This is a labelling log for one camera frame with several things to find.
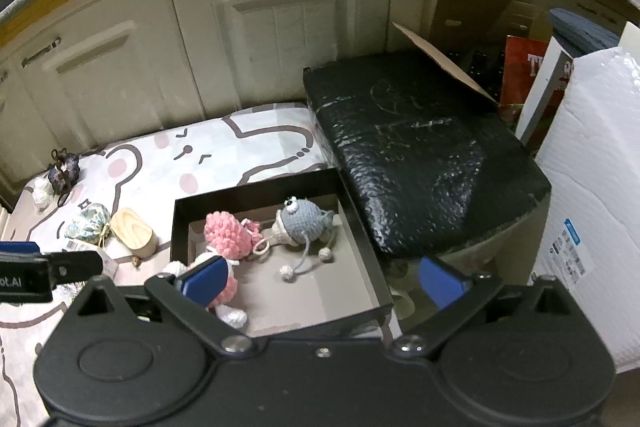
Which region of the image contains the white bubble mailer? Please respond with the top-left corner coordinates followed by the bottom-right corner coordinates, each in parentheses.
top-left (530, 47), bottom-right (640, 373)

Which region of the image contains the silver tassel ornament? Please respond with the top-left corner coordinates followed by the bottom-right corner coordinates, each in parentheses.
top-left (52, 283), bottom-right (83, 303)

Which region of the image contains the grey folded cloth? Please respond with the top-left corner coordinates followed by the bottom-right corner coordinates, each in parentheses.
top-left (549, 8), bottom-right (621, 58)

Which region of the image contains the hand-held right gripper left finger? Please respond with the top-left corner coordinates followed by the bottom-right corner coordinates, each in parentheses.
top-left (65, 254), bottom-right (253, 355)

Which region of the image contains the black bubble wrap package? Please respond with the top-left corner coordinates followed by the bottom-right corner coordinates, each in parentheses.
top-left (302, 49), bottom-right (551, 258)

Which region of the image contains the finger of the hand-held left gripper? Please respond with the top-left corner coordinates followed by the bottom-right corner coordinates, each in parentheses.
top-left (47, 251), bottom-right (103, 282)

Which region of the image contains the light wooden block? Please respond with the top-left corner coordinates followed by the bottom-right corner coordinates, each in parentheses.
top-left (109, 208), bottom-right (158, 254)

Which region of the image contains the pink crochet doll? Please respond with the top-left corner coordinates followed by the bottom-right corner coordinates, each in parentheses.
top-left (172, 211), bottom-right (263, 328)

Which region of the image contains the small white ornament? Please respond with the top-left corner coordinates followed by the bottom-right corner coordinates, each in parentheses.
top-left (31, 177), bottom-right (55, 208)

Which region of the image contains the black cardboard box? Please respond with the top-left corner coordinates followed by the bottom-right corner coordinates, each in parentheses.
top-left (170, 167), bottom-right (396, 338)

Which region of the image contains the cream cabinet door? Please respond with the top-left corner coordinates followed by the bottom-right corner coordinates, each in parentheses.
top-left (167, 0), bottom-right (393, 122)
top-left (10, 0), bottom-right (211, 152)
top-left (390, 0), bottom-right (551, 58)

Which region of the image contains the grey crochet fish toy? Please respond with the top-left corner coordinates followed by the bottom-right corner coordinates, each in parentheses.
top-left (272, 198), bottom-right (337, 283)

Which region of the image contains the metal cabinet handle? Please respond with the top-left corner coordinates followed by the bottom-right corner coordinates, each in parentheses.
top-left (21, 38), bottom-right (62, 66)

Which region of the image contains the brown cardboard flap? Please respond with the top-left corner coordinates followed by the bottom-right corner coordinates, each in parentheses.
top-left (391, 22), bottom-right (501, 108)

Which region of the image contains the red printed box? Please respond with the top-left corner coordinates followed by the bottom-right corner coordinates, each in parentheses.
top-left (500, 36), bottom-right (573, 148)

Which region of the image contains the white flat board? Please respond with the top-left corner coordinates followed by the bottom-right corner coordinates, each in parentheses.
top-left (515, 36), bottom-right (576, 152)

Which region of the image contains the dark purple flower ornament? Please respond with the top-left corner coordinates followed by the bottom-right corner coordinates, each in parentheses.
top-left (47, 148), bottom-right (82, 195)

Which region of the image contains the printed cartoon blanket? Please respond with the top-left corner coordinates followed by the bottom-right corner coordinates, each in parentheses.
top-left (0, 102), bottom-right (401, 427)

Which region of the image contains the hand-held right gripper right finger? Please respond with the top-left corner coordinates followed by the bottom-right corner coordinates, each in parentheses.
top-left (390, 256), bottom-right (583, 355)

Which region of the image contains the floral fabric pouch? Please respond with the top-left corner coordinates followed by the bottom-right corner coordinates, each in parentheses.
top-left (65, 202), bottom-right (112, 248)

